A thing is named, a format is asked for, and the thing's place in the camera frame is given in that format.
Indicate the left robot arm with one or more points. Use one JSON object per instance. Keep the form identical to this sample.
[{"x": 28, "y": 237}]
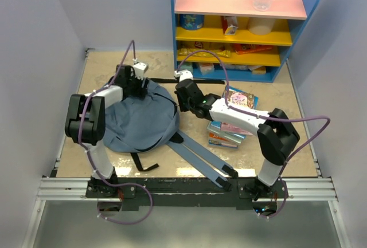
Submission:
[{"x": 86, "y": 122}]

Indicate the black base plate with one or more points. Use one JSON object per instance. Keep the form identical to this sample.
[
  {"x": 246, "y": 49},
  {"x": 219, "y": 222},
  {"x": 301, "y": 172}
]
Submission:
[{"x": 240, "y": 193}]

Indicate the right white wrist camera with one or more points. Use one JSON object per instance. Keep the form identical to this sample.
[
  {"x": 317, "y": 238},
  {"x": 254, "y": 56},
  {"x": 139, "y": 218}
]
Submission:
[{"x": 182, "y": 75}]

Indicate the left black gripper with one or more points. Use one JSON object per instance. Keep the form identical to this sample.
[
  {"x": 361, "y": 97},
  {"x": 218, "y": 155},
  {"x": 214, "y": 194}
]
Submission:
[{"x": 140, "y": 93}]

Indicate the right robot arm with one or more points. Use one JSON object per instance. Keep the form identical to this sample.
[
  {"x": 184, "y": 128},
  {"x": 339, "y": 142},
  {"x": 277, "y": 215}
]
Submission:
[{"x": 276, "y": 134}]

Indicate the yellow snack bag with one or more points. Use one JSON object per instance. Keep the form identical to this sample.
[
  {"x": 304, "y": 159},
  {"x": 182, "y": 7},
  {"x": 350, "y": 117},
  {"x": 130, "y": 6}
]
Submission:
[{"x": 187, "y": 47}]

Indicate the aluminium rail frame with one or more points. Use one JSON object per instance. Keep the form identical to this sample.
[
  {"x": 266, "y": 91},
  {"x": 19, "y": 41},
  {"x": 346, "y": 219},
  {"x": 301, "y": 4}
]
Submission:
[{"x": 310, "y": 218}]

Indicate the yellow sponge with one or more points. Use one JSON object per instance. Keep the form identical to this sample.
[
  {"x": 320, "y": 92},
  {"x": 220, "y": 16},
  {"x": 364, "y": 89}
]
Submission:
[{"x": 259, "y": 71}]

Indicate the blue student backpack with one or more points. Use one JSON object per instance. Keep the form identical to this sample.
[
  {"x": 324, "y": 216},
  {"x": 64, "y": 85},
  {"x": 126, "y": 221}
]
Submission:
[{"x": 138, "y": 126}]

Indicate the blue round tin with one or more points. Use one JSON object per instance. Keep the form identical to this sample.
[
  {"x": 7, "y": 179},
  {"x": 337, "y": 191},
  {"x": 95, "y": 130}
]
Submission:
[{"x": 191, "y": 21}]

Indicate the orange book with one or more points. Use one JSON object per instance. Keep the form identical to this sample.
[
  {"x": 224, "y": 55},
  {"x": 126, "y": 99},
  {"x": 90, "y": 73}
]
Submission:
[{"x": 221, "y": 142}]

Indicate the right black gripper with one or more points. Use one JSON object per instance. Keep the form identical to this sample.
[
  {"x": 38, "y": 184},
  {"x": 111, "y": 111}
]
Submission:
[{"x": 183, "y": 107}]

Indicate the white round container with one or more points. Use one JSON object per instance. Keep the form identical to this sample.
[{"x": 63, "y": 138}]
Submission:
[{"x": 261, "y": 26}]

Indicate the teal tissue pack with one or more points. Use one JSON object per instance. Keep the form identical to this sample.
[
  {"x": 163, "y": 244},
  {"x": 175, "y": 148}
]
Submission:
[{"x": 186, "y": 66}]

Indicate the red white carton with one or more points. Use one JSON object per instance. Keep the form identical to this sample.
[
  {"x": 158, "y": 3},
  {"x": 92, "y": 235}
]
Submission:
[{"x": 229, "y": 25}]

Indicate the white tissue pack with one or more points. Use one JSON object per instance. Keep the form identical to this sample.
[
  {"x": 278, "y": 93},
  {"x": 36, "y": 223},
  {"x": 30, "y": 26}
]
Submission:
[{"x": 205, "y": 68}]

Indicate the pink cover book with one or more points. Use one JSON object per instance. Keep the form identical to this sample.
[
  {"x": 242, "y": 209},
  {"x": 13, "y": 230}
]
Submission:
[{"x": 243, "y": 99}]

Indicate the blue shelf unit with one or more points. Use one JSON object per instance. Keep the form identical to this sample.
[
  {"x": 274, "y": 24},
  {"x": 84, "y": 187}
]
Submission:
[{"x": 292, "y": 17}]

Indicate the red snack packet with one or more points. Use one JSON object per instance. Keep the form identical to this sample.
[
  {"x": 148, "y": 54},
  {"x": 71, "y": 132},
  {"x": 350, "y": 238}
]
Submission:
[{"x": 241, "y": 49}]

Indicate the teal book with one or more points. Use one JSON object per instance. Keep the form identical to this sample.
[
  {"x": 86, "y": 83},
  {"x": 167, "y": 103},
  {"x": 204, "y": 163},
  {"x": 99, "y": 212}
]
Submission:
[{"x": 215, "y": 128}]

